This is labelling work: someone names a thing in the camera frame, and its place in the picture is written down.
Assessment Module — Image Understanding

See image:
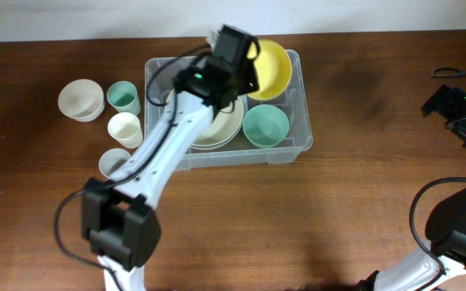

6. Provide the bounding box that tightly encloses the yellow small bowl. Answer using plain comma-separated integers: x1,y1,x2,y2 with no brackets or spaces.
247,40,292,101

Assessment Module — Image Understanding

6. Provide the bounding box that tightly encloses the beige large bowl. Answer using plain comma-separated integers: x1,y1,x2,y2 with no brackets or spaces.
190,125,241,150
164,91,244,148

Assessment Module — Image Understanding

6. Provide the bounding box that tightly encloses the mint green small bowl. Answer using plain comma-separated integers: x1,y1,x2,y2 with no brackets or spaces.
242,104,290,148

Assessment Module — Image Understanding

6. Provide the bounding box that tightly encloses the mint green cup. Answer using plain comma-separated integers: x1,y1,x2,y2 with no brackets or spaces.
106,81,141,116

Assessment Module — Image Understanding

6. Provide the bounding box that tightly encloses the cream white cup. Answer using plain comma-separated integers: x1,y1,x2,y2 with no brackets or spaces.
107,112,143,149

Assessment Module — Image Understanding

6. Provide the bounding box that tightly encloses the white small bowl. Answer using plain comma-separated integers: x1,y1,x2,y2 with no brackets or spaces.
57,79,105,122

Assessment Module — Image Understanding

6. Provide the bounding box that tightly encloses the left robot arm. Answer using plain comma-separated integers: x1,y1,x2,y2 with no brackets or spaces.
82,26,261,290

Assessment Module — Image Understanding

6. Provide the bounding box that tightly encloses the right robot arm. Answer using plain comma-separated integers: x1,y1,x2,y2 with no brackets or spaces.
356,67,466,291

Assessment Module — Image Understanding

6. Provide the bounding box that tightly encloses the clear plastic storage container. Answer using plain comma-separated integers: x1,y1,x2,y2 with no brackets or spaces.
143,49,313,171

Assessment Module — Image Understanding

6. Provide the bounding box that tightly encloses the grey cup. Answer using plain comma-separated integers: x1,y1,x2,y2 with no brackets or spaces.
98,148,131,178

